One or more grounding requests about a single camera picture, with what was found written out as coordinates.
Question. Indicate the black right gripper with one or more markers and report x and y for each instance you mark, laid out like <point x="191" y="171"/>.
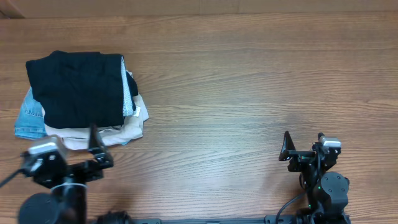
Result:
<point x="302" y="155"/>

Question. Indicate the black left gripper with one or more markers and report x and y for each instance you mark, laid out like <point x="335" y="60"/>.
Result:
<point x="101" y="154"/>

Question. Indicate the black cloth garment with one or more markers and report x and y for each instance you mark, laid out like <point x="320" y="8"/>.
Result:
<point x="80" y="65"/>

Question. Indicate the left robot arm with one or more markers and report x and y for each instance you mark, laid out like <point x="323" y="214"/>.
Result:
<point x="64" y="203"/>

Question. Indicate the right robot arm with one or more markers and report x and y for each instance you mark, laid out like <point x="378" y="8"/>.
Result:
<point x="326" y="191"/>

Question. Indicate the beige folded trousers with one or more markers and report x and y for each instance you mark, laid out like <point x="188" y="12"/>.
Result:
<point x="109" y="133"/>

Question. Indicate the blue folded jeans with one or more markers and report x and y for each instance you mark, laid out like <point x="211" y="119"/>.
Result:
<point x="30" y="121"/>

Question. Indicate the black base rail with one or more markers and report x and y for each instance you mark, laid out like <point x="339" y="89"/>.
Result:
<point x="268" y="219"/>

